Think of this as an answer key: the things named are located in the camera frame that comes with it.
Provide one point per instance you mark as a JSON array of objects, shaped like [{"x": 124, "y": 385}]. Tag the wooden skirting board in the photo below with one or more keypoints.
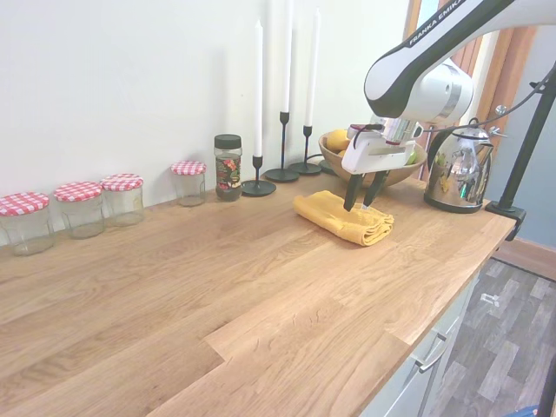
[{"x": 530, "y": 256}]

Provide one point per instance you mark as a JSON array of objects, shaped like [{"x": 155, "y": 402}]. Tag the glass jar red checked lid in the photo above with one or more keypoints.
[
  {"x": 189, "y": 182},
  {"x": 26, "y": 226},
  {"x": 123, "y": 202},
  {"x": 80, "y": 213}
]

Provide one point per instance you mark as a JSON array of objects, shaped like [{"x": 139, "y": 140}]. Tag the coffee jar black lid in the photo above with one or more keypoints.
[{"x": 228, "y": 169}]

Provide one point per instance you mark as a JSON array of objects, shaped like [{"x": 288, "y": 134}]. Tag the wooden fruit bowl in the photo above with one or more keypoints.
[{"x": 408, "y": 174}]

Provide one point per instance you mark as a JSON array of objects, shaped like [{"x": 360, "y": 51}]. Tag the green apple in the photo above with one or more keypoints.
[{"x": 411, "y": 155}]

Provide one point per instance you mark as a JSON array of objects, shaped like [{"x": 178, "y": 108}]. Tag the silver round knob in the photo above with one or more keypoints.
[{"x": 501, "y": 109}]

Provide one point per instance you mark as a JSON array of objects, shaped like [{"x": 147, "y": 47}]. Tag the pale grey base cabinet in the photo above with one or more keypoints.
[{"x": 404, "y": 382}]

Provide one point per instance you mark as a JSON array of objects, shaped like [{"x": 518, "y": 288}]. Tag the black clamp camera stand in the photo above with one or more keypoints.
[{"x": 521, "y": 160}]

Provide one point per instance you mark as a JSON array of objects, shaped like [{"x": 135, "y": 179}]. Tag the shiny steel kettle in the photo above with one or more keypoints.
[{"x": 460, "y": 174}]

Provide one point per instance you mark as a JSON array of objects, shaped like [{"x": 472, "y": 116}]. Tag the small white floor object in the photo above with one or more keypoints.
[{"x": 491, "y": 299}]

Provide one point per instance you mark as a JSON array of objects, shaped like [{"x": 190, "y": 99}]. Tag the blue object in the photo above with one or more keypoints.
[{"x": 527, "y": 411}]

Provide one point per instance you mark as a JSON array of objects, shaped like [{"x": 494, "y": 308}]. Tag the yellow cloth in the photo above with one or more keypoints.
[{"x": 330, "y": 217}]

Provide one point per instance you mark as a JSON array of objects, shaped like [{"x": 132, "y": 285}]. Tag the black candle holder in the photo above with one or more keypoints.
[
  {"x": 304, "y": 167},
  {"x": 258, "y": 187},
  {"x": 281, "y": 175}
]

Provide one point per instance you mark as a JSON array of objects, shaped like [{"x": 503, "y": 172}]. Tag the yellow lemon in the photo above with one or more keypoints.
[
  {"x": 342, "y": 153},
  {"x": 338, "y": 140}
]

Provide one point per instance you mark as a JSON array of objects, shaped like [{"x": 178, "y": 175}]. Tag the black tripod leg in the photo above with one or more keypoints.
[{"x": 548, "y": 391}]

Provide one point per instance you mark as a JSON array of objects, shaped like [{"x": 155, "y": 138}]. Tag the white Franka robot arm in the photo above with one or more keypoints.
[{"x": 434, "y": 87}]

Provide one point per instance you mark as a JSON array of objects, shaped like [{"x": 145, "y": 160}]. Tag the white taper candle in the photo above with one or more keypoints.
[
  {"x": 312, "y": 69},
  {"x": 259, "y": 87},
  {"x": 286, "y": 56}
]

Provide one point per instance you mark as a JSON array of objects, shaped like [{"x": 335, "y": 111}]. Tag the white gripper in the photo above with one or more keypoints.
[{"x": 373, "y": 158}]

